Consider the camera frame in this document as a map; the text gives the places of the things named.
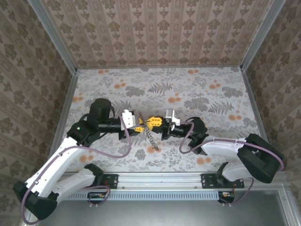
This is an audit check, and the aluminium frame post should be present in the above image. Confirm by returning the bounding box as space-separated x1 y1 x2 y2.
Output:
27 0 78 73
240 0 287 71

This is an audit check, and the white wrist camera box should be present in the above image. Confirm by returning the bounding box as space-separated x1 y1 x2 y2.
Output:
165 109 181 125
120 109 140 130

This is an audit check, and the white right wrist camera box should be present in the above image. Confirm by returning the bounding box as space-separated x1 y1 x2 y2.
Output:
165 109 181 125

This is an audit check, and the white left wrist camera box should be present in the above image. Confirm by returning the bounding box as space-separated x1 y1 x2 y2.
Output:
120 109 140 130

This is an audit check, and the grey slotted cable duct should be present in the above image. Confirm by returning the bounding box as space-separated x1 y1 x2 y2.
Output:
77 191 222 201

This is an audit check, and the aluminium table side rail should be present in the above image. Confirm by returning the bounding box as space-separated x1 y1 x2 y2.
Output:
46 69 79 175
241 68 278 172

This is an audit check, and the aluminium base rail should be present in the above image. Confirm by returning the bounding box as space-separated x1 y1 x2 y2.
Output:
35 171 291 192

